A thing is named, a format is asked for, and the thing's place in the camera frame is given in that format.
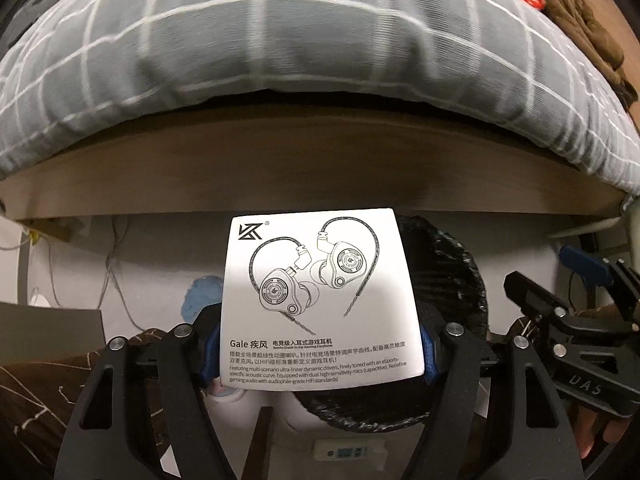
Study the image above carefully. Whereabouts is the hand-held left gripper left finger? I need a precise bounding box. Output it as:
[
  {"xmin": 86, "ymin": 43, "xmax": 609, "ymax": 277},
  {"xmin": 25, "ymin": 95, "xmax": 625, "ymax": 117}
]
[{"xmin": 55, "ymin": 305, "xmax": 223, "ymax": 480}]

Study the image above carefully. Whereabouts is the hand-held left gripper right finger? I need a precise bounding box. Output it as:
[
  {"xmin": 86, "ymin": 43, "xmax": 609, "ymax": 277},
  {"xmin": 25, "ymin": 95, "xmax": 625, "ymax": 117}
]
[{"xmin": 420, "ymin": 305, "xmax": 585, "ymax": 480}]

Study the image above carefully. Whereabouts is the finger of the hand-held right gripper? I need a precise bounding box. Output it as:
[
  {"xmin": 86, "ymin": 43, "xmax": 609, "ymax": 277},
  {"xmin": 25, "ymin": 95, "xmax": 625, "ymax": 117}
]
[
  {"xmin": 559, "ymin": 246, "xmax": 640, "ymax": 307},
  {"xmin": 502, "ymin": 271, "xmax": 583, "ymax": 333}
]

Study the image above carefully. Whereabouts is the black trash bin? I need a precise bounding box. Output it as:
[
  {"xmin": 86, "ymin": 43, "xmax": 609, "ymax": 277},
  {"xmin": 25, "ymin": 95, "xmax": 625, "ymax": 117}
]
[{"xmin": 292, "ymin": 215, "xmax": 489, "ymax": 433}]

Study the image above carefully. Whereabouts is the white earphone box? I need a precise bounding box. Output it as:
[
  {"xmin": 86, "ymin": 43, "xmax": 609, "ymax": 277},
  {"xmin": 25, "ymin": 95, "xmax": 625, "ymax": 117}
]
[{"xmin": 220, "ymin": 207, "xmax": 426, "ymax": 391}]

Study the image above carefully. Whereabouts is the person's right hand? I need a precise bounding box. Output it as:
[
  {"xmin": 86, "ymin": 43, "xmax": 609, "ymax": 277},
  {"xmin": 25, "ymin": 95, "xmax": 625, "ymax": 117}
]
[{"xmin": 567, "ymin": 400, "xmax": 635, "ymax": 461}]

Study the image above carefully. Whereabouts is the blue fluffy cloth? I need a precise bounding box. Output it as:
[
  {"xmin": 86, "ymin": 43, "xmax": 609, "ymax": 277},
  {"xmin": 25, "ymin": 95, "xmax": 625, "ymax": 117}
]
[{"xmin": 182, "ymin": 275, "xmax": 226, "ymax": 327}]

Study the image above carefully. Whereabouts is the white power strip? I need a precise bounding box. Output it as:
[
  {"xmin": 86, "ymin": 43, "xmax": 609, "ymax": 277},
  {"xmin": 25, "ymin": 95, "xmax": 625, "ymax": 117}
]
[{"xmin": 312, "ymin": 439, "xmax": 389, "ymax": 462}]

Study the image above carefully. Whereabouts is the grey storage box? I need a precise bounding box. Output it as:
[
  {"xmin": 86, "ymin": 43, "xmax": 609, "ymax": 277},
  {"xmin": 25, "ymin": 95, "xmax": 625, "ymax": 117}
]
[{"xmin": 0, "ymin": 302, "xmax": 104, "ymax": 352}]

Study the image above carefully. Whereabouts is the brown patterned cloth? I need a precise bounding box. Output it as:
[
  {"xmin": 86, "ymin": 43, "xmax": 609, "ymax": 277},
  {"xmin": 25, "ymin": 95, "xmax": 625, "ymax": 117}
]
[{"xmin": 0, "ymin": 327, "xmax": 168, "ymax": 480}]

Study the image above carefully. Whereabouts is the brown fleece garment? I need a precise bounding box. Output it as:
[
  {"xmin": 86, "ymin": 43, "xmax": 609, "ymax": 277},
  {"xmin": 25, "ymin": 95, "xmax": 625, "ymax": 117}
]
[{"xmin": 529, "ymin": 0, "xmax": 640, "ymax": 108}]

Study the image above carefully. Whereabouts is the grey checked bed sheet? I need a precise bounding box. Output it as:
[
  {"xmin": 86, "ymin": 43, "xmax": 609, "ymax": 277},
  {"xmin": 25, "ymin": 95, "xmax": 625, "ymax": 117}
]
[{"xmin": 0, "ymin": 0, "xmax": 640, "ymax": 182}]

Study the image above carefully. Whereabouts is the white cable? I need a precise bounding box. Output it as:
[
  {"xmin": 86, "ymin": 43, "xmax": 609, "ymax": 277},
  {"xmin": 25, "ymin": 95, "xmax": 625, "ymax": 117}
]
[{"xmin": 111, "ymin": 217, "xmax": 138, "ymax": 328}]

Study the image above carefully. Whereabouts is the wooden bed frame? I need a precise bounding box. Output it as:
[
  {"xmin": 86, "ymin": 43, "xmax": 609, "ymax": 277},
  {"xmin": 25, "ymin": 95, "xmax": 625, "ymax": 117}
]
[{"xmin": 0, "ymin": 91, "xmax": 640, "ymax": 241}]

